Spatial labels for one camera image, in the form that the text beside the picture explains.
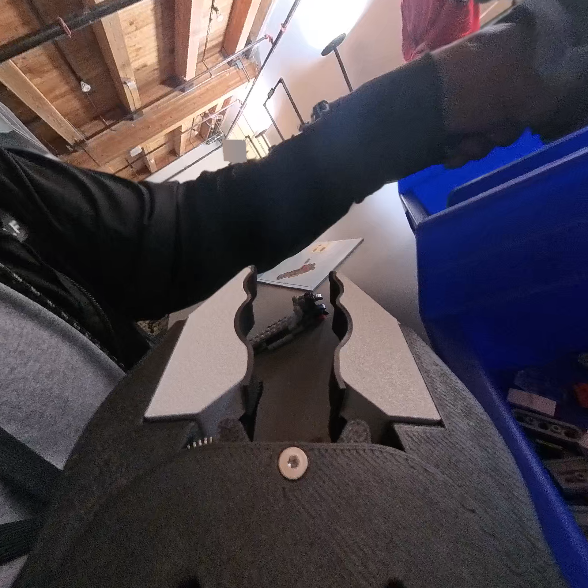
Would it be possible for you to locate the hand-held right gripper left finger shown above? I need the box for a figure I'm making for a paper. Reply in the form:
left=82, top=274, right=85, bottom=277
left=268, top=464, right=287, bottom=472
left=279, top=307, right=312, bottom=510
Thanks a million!
left=143, top=265, right=265, bottom=443

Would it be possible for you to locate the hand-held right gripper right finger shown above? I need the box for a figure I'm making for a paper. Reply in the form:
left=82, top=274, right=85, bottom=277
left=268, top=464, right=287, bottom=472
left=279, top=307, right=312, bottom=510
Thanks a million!
left=328, top=270, right=443, bottom=445

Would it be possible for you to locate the grey toy brick model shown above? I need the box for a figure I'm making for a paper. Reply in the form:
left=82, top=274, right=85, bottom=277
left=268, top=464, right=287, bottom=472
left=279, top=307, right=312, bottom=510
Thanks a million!
left=248, top=292, right=330, bottom=354

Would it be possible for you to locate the toy instruction booklet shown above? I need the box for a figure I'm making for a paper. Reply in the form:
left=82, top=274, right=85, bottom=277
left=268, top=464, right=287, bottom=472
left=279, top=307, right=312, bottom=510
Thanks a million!
left=257, top=238, right=365, bottom=291

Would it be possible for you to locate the pile of grey white toy bricks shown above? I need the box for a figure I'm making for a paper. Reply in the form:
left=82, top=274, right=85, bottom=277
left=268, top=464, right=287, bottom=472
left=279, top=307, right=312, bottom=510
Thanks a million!
left=505, top=351, right=588, bottom=506

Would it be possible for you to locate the person's left hand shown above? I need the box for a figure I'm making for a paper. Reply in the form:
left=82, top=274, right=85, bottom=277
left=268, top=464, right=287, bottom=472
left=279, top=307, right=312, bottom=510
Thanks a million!
left=432, top=0, right=588, bottom=169

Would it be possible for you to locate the black lanyard strap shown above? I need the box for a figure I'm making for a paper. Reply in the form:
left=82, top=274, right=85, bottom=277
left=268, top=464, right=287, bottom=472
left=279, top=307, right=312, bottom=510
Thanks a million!
left=0, top=517, right=44, bottom=565

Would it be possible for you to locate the black round pedestal stand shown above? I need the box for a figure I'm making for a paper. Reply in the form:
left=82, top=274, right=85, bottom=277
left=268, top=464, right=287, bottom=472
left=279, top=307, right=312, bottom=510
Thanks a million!
left=321, top=33, right=354, bottom=92

